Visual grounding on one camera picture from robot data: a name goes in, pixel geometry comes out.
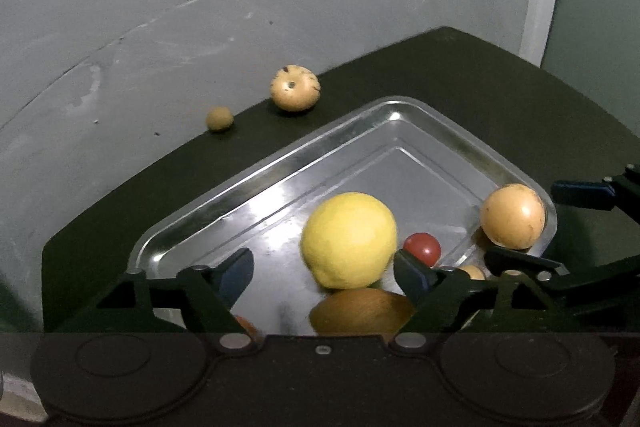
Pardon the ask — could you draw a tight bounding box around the red cherry tomato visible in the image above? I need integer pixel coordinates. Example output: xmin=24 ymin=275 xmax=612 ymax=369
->
xmin=402 ymin=232 xmax=442 ymax=268

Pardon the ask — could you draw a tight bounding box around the silver metal tray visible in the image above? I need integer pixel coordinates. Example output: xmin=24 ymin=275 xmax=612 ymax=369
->
xmin=128 ymin=96 xmax=534 ymax=335

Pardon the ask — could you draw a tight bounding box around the smooth tan passion fruit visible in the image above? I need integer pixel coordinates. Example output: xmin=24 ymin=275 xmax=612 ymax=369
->
xmin=480 ymin=183 xmax=546 ymax=251

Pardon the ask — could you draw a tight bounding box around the green yellow mango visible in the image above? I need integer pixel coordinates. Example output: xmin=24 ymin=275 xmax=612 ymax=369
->
xmin=309 ymin=288 xmax=414 ymax=337

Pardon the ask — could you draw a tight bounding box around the brown kiwi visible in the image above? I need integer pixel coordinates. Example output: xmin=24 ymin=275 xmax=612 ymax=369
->
xmin=459 ymin=265 xmax=486 ymax=281
xmin=205 ymin=106 xmax=234 ymax=132

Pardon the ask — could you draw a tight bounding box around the yellow lemon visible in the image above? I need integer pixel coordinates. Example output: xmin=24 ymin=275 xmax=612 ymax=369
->
xmin=300 ymin=192 xmax=398 ymax=289

